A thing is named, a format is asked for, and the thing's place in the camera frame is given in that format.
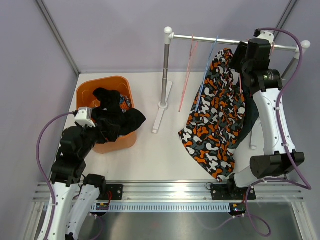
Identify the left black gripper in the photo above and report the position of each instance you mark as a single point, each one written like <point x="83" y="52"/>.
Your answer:
<point x="111" y="132"/>

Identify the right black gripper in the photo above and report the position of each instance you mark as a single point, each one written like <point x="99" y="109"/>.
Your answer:
<point x="240" y="53"/>

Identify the black shorts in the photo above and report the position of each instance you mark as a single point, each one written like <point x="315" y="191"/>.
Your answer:
<point x="110" y="111"/>

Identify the blue orange patterned shorts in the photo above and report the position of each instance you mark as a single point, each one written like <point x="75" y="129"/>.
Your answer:
<point x="124" y="103"/>

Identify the blue wire hanger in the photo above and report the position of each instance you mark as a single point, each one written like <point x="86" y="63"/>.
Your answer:
<point x="209" y="60"/>

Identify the pink wire hanger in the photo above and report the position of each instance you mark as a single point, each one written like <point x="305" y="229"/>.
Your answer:
<point x="192" y="53"/>

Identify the orange grey camouflage shorts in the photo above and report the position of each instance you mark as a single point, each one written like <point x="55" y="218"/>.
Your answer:
<point x="216" y="119"/>

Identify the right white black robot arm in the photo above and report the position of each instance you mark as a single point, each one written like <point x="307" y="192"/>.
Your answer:
<point x="264" y="166"/>

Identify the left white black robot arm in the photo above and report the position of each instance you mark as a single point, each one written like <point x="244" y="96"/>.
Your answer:
<point x="73" y="195"/>

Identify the dark navy shorts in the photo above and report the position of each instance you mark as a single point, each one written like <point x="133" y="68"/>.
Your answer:
<point x="250" y="118"/>

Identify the orange plastic laundry basket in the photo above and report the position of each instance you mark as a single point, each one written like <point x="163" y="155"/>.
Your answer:
<point x="84" y="98"/>

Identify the silver clothes rack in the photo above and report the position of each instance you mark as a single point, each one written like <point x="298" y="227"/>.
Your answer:
<point x="200" y="38"/>

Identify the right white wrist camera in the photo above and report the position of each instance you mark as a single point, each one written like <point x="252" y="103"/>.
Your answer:
<point x="264" y="35"/>

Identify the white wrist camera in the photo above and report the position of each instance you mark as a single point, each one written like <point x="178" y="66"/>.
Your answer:
<point x="83" y="118"/>
<point x="264" y="35"/>

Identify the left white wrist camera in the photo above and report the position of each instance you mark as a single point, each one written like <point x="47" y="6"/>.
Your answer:
<point x="83" y="118"/>

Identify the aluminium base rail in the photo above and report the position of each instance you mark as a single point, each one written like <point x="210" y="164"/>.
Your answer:
<point x="199" y="192"/>

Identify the white slotted cable duct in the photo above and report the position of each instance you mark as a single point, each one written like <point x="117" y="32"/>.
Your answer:
<point x="161" y="207"/>

